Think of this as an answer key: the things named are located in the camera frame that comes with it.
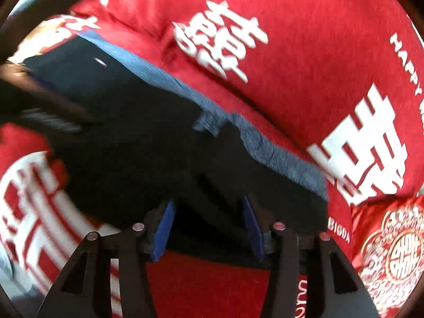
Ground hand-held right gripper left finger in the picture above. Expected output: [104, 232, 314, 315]
[36, 199, 178, 318]

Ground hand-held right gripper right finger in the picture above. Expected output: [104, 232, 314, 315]
[241, 194, 381, 318]

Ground black pants with blue trim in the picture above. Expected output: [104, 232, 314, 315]
[21, 30, 331, 262]

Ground cream flat cloth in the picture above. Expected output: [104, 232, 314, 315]
[12, 16, 77, 64]

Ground red embroidered pillow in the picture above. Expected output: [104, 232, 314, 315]
[350, 195, 424, 317]

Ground red printed blanket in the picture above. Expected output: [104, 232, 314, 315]
[0, 0, 424, 318]

